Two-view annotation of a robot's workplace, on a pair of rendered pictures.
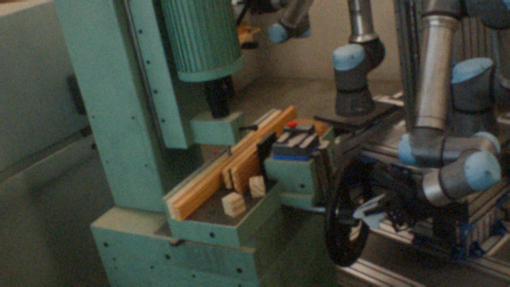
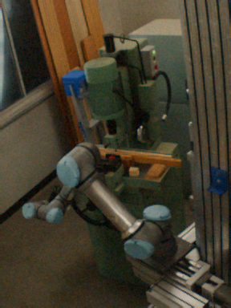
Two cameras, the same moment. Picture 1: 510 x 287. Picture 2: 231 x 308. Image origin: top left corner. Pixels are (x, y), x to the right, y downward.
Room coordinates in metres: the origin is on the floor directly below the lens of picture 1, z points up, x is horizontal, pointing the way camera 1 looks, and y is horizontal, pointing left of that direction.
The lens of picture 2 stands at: (1.46, -2.17, 2.20)
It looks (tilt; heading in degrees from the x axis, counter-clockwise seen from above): 29 degrees down; 89
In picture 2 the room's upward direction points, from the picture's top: 11 degrees counter-clockwise
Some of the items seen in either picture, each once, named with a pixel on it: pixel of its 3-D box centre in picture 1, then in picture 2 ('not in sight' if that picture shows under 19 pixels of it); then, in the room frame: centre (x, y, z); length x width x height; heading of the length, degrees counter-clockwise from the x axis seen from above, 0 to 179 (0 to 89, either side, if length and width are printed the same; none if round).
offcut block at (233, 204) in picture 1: (233, 204); not in sight; (1.27, 0.08, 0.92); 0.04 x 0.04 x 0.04; 35
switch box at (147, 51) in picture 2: not in sight; (149, 60); (1.80, 0.27, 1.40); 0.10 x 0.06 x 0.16; 56
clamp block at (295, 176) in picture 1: (300, 165); (107, 175); (1.43, -0.10, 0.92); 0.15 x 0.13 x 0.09; 146
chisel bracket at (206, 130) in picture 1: (218, 130); (115, 138); (1.52, 0.10, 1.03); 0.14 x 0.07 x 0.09; 56
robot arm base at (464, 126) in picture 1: (474, 118); (160, 241); (1.61, -0.67, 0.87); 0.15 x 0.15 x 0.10
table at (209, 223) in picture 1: (275, 178); (115, 173); (1.48, -0.03, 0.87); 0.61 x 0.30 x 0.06; 146
